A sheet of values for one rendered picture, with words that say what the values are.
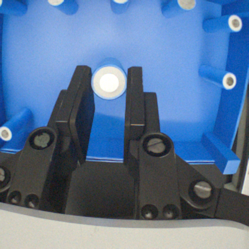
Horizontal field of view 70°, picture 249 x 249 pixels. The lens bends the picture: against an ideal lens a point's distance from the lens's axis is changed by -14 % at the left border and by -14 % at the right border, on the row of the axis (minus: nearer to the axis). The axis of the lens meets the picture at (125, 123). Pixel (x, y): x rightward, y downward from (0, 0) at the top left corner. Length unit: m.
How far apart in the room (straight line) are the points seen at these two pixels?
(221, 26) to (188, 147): 0.16
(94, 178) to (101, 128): 0.56
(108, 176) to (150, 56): 0.62
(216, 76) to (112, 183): 0.68
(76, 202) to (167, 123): 0.70
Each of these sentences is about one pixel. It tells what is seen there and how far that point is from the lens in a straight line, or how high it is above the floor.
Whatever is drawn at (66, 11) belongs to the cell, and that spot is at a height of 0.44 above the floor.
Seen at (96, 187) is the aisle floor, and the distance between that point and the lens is 0.84.
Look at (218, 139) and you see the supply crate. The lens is 0.28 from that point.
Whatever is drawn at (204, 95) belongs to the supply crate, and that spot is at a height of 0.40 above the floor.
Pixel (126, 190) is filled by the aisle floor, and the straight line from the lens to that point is 0.85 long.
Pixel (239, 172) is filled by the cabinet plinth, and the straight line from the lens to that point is 0.92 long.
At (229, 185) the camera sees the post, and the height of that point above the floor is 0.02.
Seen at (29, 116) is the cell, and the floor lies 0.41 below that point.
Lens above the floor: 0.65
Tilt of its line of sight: 68 degrees down
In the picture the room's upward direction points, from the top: 172 degrees clockwise
